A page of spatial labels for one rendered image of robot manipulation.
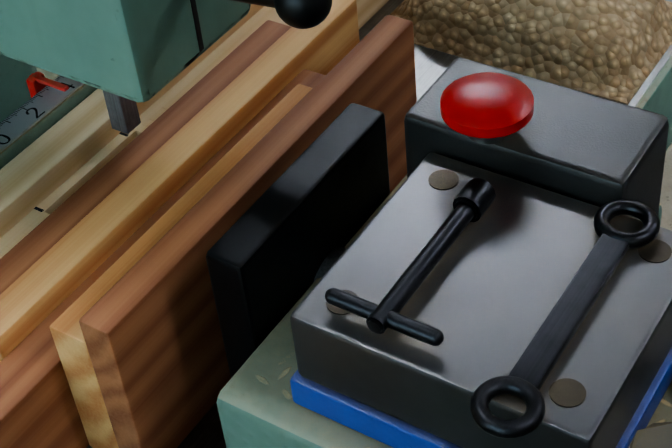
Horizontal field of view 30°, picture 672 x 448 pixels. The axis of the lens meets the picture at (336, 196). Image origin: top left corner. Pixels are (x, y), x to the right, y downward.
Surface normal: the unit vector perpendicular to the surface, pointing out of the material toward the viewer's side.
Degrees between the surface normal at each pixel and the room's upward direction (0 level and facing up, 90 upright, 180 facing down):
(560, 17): 40
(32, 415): 90
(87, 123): 0
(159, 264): 0
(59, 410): 90
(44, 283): 0
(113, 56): 90
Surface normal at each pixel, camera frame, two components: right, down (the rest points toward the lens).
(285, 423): -0.28, -0.47
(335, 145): -0.08, -0.75
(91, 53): -0.53, 0.59
